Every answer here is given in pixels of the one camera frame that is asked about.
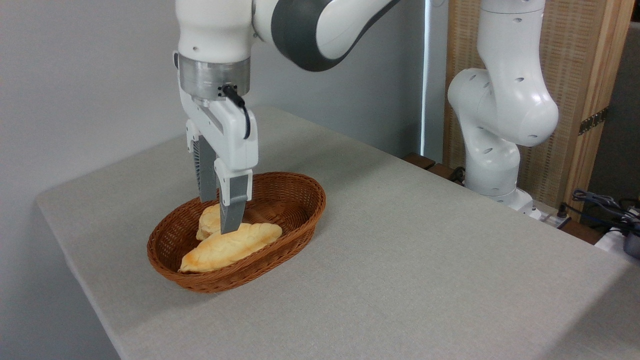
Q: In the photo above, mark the white vertical window strip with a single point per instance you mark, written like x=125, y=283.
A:
x=426, y=75

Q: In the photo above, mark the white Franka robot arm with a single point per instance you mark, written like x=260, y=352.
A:
x=502, y=100

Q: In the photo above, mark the brown wicker basket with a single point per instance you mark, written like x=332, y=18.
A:
x=280, y=210

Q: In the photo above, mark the wooden rattan folding screen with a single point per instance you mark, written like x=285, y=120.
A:
x=575, y=60

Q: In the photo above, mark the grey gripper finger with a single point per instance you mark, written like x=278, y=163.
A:
x=206, y=172
x=234, y=200

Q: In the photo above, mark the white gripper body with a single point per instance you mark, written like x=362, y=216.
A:
x=235, y=137

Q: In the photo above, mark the golden bread pastry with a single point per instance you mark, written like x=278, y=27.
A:
x=230, y=247

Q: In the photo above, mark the dark metal screen hinge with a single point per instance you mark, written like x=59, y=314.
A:
x=594, y=120

